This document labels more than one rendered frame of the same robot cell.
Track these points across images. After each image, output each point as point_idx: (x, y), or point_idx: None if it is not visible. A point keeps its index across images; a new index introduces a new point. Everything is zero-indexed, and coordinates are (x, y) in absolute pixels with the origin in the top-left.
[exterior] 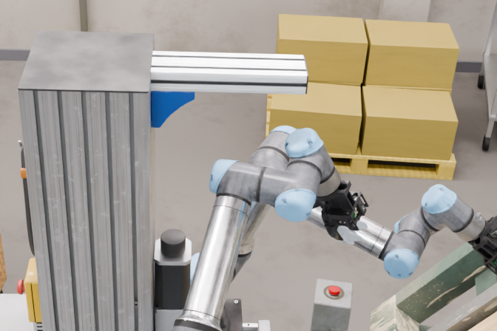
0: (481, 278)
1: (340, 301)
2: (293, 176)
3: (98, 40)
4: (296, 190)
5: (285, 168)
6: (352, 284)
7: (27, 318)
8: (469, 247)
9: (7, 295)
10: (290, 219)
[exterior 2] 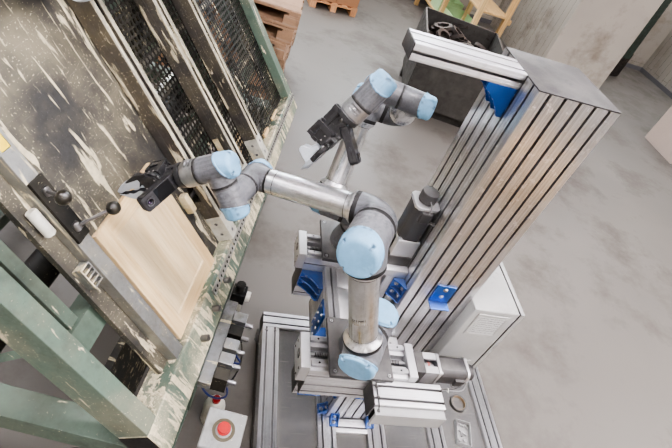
0: None
1: (219, 415)
2: None
3: (572, 93)
4: None
5: (365, 200)
6: (198, 444)
7: (487, 290)
8: (86, 361)
9: (510, 311)
10: None
